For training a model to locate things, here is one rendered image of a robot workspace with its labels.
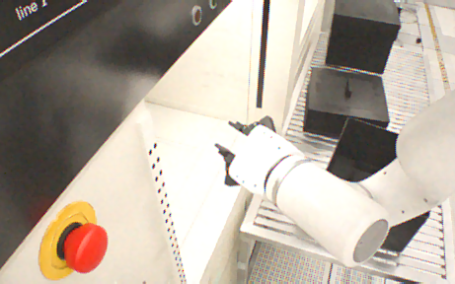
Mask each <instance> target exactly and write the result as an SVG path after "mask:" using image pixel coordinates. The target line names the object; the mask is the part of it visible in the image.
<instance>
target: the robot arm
mask: <svg viewBox="0 0 455 284"><path fill-rule="evenodd" d="M228 124H229V125H231V127H233V128H234V129H236V130H239V132H241V133H243V134H244V135H246V136H248V138H247V140H246V141H245V143H244V145H243V146H242V147H241V148H240V150H239V153H238V154H237V155H236V154H233V153H232V152H231V151H230V150H229V149H228V148H226V147H224V146H221V145H219V144H218V143H215V145H214V146H215V147H216V148H217V149H219V150H218V152H217V153H218V154H220V155H222V156H223V161H224V162H225V173H226V175H225V178H224V185H228V186H237V185H242V186H243V187H245V188H246V189H247V190H248V191H249V192H253V193H254V194H255V195H256V196H258V197H260V198H261V199H264V200H266V201H268V202H269V203H271V204H272V205H275V207H277V208H276V211H278V212H280V213H281V214H284V215H285V216H286V217H288V218H289V219H290V220H291V221H292V222H294V223H295V224H296V225H297V226H298V227H299V228H301V229H302V230H303V231H304V232H306V233H307V234H308V235H309V237H312V238H313V239H314V241H315V242H318V243H319V245H320V246H323V247H324V249H326V250H327V251H328V252H329V253H331V254H332V255H333V256H334V257H335V258H336V259H337V260H339V261H340V262H341V263H342V264H344V265H345V266H347V267H353V266H356V265H359V264H362V263H364V262H365V261H366V260H367V259H369V258H370V257H371V256H372V255H373V254H374V253H375V251H377V250H378V249H379V248H380V246H381V245H382V243H383V242H384V241H385V237H386V236H387V234H388V231H389V229H390V227H392V226H395V225H397V224H400V223H404V222H406V221H408V220H410V219H412V218H414V217H415V216H418V215H420V214H422V213H425V212H427V211H429V210H431V209H433V208H434V207H436V206H437V205H440V204H441V203H442V202H444V201H445V199H448V197H449V196H450V195H451V194H452V193H454V192H455V89H454V90H453V91H452V90H451V92H449V94H446V95H445V96H444V97H443V98H440V99H439V100H438V101H436V102H434V104H432V105H430V106H428V107H427V108H426V109H424V110H423V111H421V112H420V113H418V114H417V115H416V116H415V117H414V118H412V119H411V120H410V121H409V122H408V123H406V125H405V126H404V127H403V128H402V130H401V131H400V133H399V136H398V139H397V142H396V154H397V157H398V158H396V159H395V161H394V162H391V164H389V165H388V166H387V167H386V168H384V169H382V170H381V171H379V172H378V173H377V174H375V175H374V176H371V177H369V178H367V179H366V180H363V181H361V182H348V181H346V180H343V179H341V178H338V177H335V176H334V175H333V174H329V173H328V172H327V171H325V170H324V169H323V168H321V167H318V166H317V165H316V164H314V163H313V162H311V161H309V160H307V159H306V158H305V156H304V155H303V153H301V152H300V151H299V150H298V149H297V148H296V147H295V146H292V144H291V143H289V142H288V141H287V140H285V138H282V137H280V136H279V135H278V134H277V133H276V130H275V126H274V123H273V120H272V118H271V117H270V116H269V115H266V116H264V117H263V118H262V119H261V120H260V121H259V122H253V123H251V124H249V125H247V124H242V123H241V122H238V121H236V123H233V122H232V121H228Z"/></svg>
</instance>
